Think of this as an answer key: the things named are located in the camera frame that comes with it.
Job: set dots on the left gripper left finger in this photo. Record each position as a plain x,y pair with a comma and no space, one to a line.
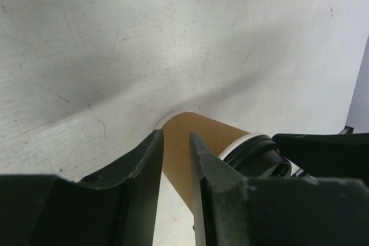
115,205

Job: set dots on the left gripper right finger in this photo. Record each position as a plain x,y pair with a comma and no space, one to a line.
231,209

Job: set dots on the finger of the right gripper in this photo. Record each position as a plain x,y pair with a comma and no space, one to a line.
340,155

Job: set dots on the black coffee lid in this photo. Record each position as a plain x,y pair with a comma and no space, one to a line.
256,155

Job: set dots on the brown paper coffee cup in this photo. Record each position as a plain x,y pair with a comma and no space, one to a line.
219,137

